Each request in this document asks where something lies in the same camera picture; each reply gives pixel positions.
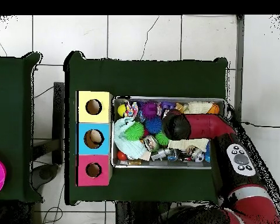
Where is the wooden box with three holes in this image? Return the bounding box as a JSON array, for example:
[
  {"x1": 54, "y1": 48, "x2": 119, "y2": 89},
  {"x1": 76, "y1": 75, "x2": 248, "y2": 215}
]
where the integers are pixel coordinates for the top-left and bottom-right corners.
[{"x1": 76, "y1": 90, "x2": 113, "y2": 187}]

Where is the small orange basketball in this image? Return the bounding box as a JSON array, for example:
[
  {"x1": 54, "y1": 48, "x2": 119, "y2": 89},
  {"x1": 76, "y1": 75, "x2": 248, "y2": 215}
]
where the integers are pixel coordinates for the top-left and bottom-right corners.
[{"x1": 207, "y1": 103, "x2": 221, "y2": 115}]

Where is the crushed metal can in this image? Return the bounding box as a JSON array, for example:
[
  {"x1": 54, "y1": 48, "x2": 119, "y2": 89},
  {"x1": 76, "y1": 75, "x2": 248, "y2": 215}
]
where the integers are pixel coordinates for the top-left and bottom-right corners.
[{"x1": 142, "y1": 135, "x2": 159, "y2": 152}]

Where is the dark green side table cloth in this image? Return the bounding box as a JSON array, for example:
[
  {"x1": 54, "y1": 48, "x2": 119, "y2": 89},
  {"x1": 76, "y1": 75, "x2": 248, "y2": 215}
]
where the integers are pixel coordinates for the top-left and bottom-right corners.
[{"x1": 0, "y1": 51, "x2": 43, "y2": 203}]

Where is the clear mesh bin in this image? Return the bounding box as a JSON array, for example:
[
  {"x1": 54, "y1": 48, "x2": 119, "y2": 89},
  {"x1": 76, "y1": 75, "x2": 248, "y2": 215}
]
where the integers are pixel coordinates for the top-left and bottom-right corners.
[{"x1": 111, "y1": 96, "x2": 227, "y2": 170}]

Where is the dark blue spiky ball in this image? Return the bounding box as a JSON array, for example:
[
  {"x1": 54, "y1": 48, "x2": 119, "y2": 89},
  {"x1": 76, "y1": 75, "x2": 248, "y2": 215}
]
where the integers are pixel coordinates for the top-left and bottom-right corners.
[{"x1": 144, "y1": 116, "x2": 163, "y2": 134}]

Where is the black cable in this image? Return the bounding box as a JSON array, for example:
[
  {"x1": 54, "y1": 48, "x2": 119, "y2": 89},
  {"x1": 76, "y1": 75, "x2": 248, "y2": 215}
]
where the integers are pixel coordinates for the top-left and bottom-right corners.
[{"x1": 241, "y1": 120, "x2": 280, "y2": 128}]

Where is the mint green knit cloth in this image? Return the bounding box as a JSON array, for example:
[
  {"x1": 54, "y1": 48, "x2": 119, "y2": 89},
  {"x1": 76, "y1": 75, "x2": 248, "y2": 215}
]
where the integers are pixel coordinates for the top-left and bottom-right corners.
[{"x1": 113, "y1": 116, "x2": 147, "y2": 160}]

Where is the black upright panel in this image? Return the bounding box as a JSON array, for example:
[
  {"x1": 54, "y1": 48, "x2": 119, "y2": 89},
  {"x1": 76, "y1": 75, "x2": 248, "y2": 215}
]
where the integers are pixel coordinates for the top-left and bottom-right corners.
[{"x1": 51, "y1": 82, "x2": 65, "y2": 165}]

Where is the cream waffle cloth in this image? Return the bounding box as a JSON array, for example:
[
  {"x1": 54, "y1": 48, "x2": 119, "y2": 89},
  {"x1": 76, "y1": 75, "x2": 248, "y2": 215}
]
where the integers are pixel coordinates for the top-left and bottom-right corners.
[{"x1": 167, "y1": 101, "x2": 212, "y2": 152}]

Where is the colourful patterned knotted cloth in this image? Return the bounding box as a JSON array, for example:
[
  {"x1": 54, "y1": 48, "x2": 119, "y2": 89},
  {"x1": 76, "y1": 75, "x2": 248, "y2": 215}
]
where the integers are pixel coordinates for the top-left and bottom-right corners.
[{"x1": 124, "y1": 99, "x2": 139, "y2": 117}]

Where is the green spiky rubber ball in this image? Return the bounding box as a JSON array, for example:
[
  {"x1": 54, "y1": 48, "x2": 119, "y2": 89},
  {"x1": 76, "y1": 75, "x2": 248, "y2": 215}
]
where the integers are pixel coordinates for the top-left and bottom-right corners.
[
  {"x1": 155, "y1": 131, "x2": 170, "y2": 146},
  {"x1": 124, "y1": 121, "x2": 145, "y2": 141}
]

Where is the purple spiky rubber toy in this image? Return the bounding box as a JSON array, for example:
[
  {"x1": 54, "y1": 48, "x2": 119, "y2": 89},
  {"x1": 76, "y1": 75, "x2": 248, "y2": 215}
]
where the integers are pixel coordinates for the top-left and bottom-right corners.
[{"x1": 141, "y1": 101, "x2": 158, "y2": 118}]

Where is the yellow ball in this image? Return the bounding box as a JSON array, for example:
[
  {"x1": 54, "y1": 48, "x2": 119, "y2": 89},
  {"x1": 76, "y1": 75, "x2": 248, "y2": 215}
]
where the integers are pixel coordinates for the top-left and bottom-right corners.
[{"x1": 117, "y1": 103, "x2": 127, "y2": 117}]

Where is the tan plush toy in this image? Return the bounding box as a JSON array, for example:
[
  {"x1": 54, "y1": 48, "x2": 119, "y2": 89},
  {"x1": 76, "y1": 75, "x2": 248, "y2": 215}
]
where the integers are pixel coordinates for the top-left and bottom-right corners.
[{"x1": 174, "y1": 102, "x2": 186, "y2": 113}]

